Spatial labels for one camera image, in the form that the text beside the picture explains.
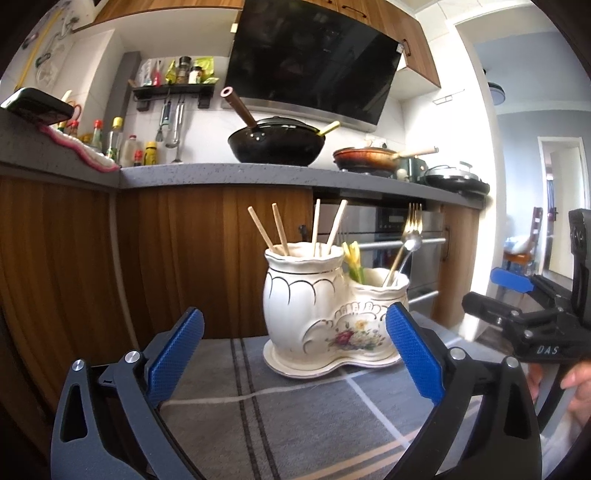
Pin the white door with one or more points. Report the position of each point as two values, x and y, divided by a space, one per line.
561 194

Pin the person's right hand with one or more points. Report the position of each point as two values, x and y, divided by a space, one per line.
579 383

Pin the dark green container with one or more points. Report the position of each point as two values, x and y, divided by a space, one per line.
413 168

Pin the white wall socket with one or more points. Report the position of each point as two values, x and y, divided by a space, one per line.
375 141

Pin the wooden wall cabinet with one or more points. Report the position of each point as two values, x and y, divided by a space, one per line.
175 9
411 41

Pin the dark-lid spice jar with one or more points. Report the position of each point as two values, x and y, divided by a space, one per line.
184 71

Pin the white wall bracket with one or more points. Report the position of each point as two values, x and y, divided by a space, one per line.
448 98

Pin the metal slotted turner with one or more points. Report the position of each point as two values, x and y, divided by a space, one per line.
163 124

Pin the white ceramic utensil holder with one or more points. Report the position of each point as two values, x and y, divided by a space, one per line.
304 314

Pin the grey checked table cloth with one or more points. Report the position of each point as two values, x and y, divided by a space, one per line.
277 429

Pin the row of condiment bottles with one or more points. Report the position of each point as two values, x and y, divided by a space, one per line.
131 152

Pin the brown frying pan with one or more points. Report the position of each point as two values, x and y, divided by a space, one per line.
364 159

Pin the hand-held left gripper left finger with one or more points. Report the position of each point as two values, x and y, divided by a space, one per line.
178 350

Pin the flat black box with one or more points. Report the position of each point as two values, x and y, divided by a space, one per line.
37 106

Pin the wooden base cabinet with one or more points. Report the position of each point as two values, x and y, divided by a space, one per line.
184 240

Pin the wooden chair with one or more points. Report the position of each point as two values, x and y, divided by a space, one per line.
535 230

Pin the round ceiling lamp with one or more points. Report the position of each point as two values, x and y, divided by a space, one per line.
496 94

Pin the black electric baking pan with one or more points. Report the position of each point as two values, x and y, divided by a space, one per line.
457 182

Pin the stainless steel built-in oven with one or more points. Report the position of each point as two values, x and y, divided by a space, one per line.
364 217

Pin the small spice jar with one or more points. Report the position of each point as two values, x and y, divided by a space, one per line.
195 75

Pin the narrow wooden cabinet door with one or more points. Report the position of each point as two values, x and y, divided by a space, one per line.
461 258

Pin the yellow spatula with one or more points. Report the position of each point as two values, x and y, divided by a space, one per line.
328 128

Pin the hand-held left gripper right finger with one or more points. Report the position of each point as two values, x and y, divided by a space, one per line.
415 355

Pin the black wall rack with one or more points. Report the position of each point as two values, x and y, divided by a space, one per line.
175 91

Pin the wooden chopstick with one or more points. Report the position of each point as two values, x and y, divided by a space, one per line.
316 226
261 228
336 224
279 228

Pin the metal tongs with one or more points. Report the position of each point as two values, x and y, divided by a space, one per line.
175 129

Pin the silver spoon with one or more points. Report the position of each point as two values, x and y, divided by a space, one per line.
412 242

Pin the black glass range hood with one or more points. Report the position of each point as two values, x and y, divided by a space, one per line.
314 55

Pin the pink-edged white cloth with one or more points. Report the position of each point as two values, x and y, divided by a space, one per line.
87 154

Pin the red seasoning packet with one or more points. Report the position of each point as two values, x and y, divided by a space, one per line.
158 74

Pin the yellow-green bag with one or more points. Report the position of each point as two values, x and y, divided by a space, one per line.
207 67

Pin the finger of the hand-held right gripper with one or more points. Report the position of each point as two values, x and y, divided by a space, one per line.
489 311
508 279

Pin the gold fork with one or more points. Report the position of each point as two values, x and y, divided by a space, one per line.
414 221

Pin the yellow gas pipe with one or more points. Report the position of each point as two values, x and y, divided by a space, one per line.
39 46

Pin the yellow tulip-shaped utensil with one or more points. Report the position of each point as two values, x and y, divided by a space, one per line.
353 258

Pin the green seasoning packet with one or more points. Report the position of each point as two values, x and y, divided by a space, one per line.
171 74

